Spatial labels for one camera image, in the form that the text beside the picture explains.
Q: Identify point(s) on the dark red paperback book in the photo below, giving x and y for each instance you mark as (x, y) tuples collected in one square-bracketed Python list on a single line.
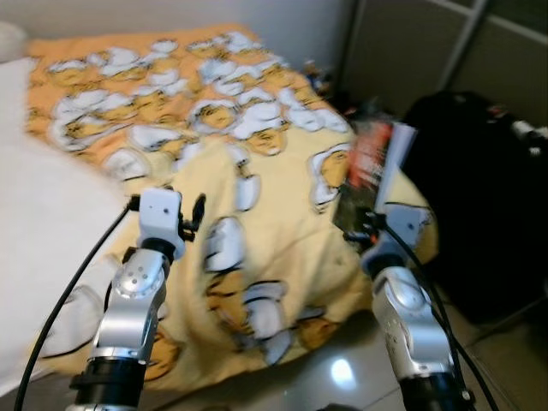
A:
[(372, 163)]

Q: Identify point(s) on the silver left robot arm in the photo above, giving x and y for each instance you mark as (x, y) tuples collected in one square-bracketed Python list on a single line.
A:
[(137, 300)]

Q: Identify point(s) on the orange yellow cartoon blanket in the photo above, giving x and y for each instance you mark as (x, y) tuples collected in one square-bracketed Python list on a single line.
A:
[(257, 214)]

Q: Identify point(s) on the black suitcase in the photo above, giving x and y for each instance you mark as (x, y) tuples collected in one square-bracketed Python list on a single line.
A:
[(479, 214)]

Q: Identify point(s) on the white quilted mattress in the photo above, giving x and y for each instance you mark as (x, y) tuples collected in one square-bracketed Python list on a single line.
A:
[(43, 214)]

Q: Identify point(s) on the small colourful figurines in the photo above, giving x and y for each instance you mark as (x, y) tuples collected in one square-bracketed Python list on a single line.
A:
[(317, 77)]

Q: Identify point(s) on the grey wardrobe doors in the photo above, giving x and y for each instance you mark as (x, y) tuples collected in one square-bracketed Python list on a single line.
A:
[(428, 51)]

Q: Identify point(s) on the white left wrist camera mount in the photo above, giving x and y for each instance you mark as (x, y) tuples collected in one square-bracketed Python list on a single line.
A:
[(160, 214)]

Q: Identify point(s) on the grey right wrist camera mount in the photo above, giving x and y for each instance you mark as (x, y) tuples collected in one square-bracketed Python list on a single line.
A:
[(402, 227)]

